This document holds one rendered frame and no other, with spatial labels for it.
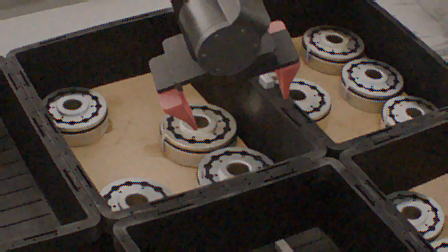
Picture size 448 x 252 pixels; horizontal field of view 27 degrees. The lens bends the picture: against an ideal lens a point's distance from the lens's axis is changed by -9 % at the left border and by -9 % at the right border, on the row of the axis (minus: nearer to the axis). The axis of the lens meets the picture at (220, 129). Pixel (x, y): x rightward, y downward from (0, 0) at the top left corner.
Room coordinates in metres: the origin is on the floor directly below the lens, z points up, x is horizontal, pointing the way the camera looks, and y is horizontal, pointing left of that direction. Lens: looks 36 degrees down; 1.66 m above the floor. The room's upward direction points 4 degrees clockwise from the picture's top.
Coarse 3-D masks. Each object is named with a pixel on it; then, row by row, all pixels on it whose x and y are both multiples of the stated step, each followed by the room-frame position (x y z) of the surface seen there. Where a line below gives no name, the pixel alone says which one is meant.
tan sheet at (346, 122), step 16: (304, 64) 1.32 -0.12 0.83; (320, 80) 1.27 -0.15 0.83; (336, 80) 1.28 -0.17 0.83; (336, 96) 1.23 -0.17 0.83; (336, 112) 1.19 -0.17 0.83; (352, 112) 1.20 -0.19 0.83; (368, 112) 1.20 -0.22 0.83; (336, 128) 1.15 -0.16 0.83; (352, 128) 1.16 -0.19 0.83; (368, 128) 1.16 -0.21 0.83
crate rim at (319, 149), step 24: (120, 24) 1.23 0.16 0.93; (24, 48) 1.16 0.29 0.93; (264, 96) 1.07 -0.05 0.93; (288, 120) 1.02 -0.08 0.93; (312, 144) 0.98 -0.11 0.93; (72, 168) 0.90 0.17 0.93; (264, 168) 0.93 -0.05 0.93; (288, 168) 0.93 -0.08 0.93; (96, 192) 0.86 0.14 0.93; (192, 192) 0.87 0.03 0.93; (120, 216) 0.82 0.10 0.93
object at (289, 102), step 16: (368, 0) 1.38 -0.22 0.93; (384, 16) 1.33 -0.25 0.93; (288, 96) 1.08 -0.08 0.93; (304, 112) 1.04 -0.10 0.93; (432, 112) 1.07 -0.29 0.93; (320, 128) 1.01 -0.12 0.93; (384, 128) 1.02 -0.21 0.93; (400, 128) 1.03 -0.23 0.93; (336, 144) 0.98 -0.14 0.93; (352, 144) 0.99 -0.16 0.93
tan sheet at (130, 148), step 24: (120, 96) 1.19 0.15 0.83; (144, 96) 1.20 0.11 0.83; (192, 96) 1.20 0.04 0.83; (120, 120) 1.13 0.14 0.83; (144, 120) 1.14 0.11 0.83; (96, 144) 1.08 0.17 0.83; (120, 144) 1.08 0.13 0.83; (144, 144) 1.08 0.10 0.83; (240, 144) 1.10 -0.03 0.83; (96, 168) 1.02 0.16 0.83; (120, 168) 1.03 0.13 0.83; (144, 168) 1.03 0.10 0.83; (168, 168) 1.04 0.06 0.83; (192, 168) 1.04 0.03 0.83
